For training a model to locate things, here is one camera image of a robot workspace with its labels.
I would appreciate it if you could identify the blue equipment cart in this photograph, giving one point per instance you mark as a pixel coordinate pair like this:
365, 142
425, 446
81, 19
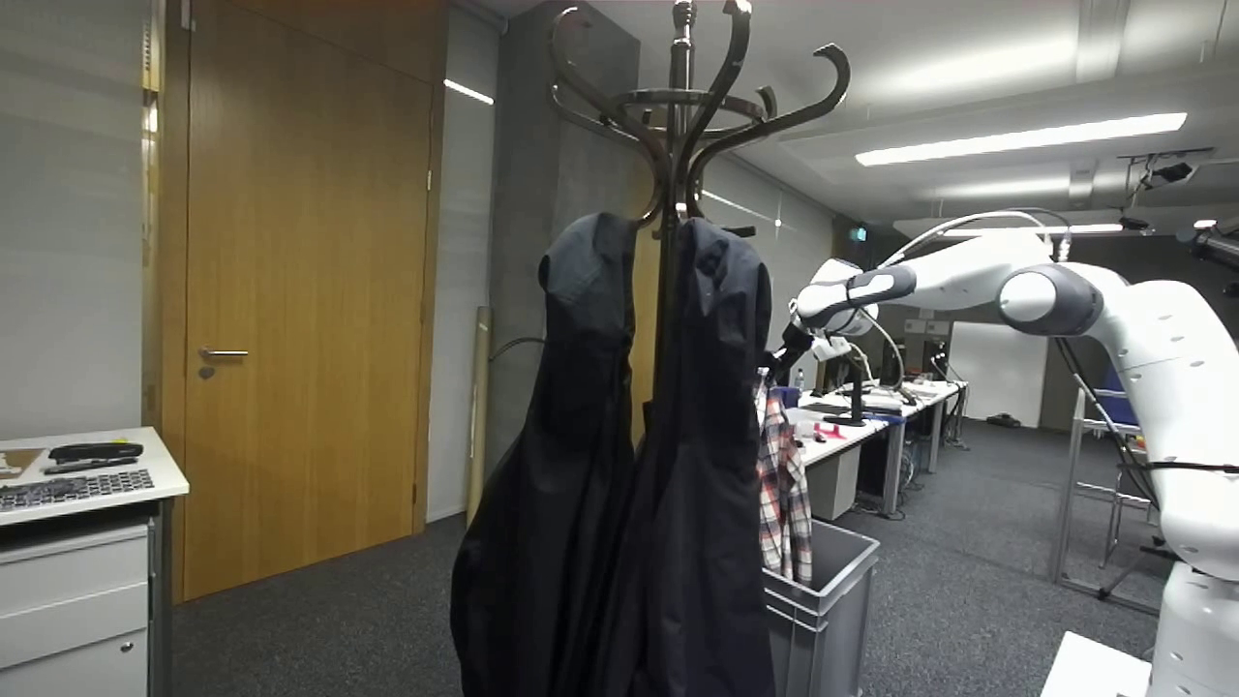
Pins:
1121, 413

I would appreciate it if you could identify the wooden door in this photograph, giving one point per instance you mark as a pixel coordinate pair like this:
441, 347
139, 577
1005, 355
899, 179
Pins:
310, 322

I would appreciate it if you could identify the metal frame table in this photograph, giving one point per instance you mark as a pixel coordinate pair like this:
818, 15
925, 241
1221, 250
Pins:
1084, 489

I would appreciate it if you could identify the bright ceiling light panel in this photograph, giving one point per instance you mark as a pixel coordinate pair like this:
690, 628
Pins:
1018, 142
1088, 229

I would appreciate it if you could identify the green exit sign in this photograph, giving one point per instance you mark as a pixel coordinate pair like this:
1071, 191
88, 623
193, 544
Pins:
862, 233

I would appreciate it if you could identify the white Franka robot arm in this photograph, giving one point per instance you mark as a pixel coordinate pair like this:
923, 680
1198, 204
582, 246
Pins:
1163, 349

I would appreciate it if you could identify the dark green jacket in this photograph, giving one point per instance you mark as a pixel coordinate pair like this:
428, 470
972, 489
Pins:
542, 517

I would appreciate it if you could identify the black stereo camera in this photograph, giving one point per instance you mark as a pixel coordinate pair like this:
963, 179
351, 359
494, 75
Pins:
1169, 170

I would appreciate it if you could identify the long linear ceiling light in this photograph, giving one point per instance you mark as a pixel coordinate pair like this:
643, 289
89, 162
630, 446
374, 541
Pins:
465, 93

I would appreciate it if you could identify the grey plastic crate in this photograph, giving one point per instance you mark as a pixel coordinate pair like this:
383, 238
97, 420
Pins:
826, 622

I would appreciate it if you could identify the plaid flannel shirt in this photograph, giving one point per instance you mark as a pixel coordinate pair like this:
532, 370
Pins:
783, 489

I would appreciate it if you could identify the white office desk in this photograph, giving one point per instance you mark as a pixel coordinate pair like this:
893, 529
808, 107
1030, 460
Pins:
856, 440

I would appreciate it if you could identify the white whiteboard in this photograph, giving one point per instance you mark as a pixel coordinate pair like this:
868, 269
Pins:
1001, 374

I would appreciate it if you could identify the white flat board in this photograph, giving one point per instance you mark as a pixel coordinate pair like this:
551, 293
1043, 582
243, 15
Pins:
1088, 663

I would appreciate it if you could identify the dark blue-grey jacket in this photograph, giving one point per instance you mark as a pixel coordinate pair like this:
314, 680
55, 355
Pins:
684, 517

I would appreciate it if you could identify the black desk monitor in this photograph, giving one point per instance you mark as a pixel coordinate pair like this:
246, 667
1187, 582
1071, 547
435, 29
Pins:
852, 401

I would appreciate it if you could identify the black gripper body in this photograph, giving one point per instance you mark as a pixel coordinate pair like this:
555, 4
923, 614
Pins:
799, 347

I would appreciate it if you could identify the dark bentwood coat rack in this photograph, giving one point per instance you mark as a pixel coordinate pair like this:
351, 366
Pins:
672, 116

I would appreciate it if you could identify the dark computer keyboard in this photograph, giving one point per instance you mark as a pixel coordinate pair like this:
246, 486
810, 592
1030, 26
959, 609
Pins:
80, 489

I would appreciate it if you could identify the white drawer cabinet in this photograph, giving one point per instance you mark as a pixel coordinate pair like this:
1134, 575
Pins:
72, 606

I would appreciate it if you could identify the small black device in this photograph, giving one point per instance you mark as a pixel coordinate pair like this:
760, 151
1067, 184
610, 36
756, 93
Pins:
97, 454

